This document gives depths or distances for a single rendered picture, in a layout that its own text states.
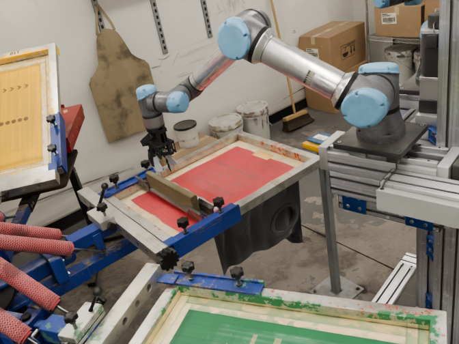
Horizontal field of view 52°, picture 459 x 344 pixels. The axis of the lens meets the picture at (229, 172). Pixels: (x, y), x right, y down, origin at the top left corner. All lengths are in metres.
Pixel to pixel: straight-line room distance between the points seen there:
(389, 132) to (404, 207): 0.24
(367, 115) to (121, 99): 2.83
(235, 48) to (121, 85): 2.58
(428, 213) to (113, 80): 2.93
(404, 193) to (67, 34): 2.89
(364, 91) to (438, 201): 0.36
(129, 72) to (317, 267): 2.11
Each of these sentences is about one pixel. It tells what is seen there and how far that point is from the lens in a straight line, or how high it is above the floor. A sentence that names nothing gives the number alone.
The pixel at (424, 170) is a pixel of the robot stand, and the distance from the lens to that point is 1.51.
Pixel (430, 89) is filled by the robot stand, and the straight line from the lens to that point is 1.71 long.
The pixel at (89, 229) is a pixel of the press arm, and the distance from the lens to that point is 1.83.
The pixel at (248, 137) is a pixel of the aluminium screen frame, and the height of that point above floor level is 0.99.
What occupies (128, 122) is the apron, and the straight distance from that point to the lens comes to 4.00.
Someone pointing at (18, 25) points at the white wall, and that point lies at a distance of 3.68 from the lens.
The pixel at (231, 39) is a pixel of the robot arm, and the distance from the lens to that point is 1.42.
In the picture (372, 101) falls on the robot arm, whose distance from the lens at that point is 1.33.
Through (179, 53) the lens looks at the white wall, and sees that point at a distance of 4.22.
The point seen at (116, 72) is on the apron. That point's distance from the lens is 3.90.
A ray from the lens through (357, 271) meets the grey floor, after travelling 2.95.
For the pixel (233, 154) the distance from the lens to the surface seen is 2.28.
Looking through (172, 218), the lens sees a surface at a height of 0.95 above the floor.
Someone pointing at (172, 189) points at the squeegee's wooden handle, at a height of 1.05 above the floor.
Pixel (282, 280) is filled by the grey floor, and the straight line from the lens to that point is 2.93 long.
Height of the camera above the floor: 1.93
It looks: 27 degrees down
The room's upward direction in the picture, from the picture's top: 12 degrees counter-clockwise
